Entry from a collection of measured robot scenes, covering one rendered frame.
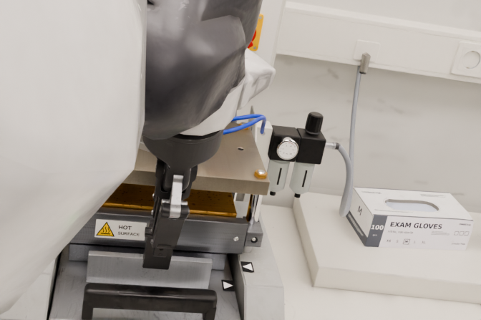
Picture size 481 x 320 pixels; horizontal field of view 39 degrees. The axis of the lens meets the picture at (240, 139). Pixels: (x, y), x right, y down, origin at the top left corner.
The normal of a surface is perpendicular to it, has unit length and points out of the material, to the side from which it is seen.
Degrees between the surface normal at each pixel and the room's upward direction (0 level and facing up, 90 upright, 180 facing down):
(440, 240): 93
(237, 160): 0
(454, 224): 88
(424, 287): 90
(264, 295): 41
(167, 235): 123
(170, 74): 79
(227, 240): 90
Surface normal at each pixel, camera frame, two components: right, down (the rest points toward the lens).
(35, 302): 0.22, -0.41
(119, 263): 0.13, 0.42
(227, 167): 0.17, -0.90
